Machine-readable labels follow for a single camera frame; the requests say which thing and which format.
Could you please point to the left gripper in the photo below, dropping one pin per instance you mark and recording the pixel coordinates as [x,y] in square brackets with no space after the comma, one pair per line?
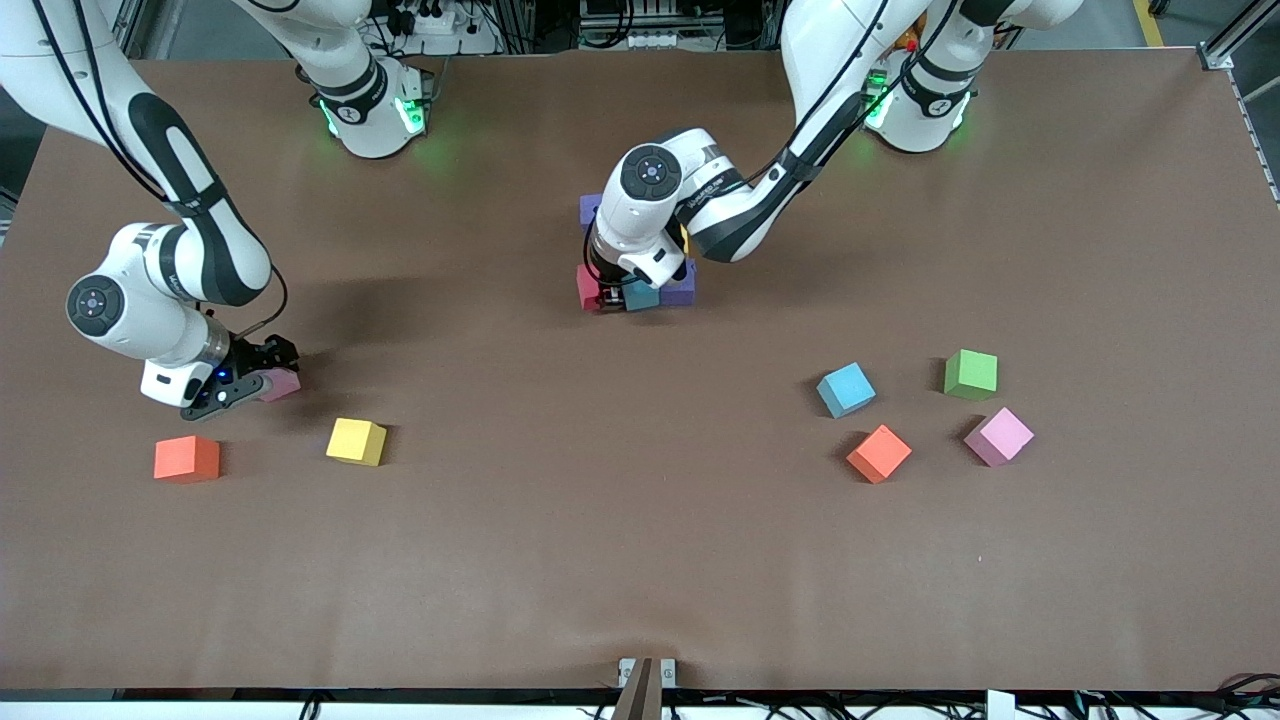
[607,277]

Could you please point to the dark indigo foam cube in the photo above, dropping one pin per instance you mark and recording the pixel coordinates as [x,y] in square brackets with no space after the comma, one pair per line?
[590,210]

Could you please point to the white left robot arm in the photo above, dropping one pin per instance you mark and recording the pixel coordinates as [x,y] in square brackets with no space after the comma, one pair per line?
[720,210]

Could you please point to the blue foam cube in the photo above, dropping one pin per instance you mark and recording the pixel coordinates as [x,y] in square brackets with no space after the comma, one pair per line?
[642,297]
[845,390]

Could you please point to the long white socket strip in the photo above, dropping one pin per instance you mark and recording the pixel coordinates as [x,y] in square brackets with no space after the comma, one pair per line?
[650,40]

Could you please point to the green foam cube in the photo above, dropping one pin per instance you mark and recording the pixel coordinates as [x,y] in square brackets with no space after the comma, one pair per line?
[970,374]

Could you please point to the orange foam cube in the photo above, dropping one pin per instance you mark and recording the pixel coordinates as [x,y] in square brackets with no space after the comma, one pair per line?
[878,454]
[186,459]

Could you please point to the metal corner bracket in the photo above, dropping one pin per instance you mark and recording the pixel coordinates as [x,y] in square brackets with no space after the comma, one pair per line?
[1215,58]
[75,70]

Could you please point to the violet foam cube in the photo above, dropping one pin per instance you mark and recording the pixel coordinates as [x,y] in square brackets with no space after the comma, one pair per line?
[680,288]

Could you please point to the white label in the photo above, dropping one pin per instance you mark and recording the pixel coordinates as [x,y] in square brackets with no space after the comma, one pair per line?
[1000,706]

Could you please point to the red foam cube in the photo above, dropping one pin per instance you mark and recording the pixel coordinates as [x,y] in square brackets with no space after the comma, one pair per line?
[588,290]

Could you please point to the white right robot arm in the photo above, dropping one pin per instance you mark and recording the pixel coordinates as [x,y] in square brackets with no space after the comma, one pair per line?
[190,260]

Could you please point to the brown table mat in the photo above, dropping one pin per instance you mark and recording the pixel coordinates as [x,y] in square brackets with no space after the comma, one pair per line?
[640,560]

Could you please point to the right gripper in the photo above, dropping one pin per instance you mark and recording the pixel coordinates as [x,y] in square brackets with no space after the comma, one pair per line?
[256,356]

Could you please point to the brown post with metal brackets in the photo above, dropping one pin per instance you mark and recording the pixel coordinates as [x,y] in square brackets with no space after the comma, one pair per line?
[645,695]

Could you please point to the pink foam cube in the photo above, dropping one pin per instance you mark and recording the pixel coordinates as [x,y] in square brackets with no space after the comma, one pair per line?
[282,386]
[998,437]

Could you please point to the aluminium frame beam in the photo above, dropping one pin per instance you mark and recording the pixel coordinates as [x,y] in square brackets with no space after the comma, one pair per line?
[1245,25]

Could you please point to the white power strip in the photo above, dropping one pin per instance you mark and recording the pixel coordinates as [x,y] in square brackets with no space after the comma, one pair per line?
[440,25]

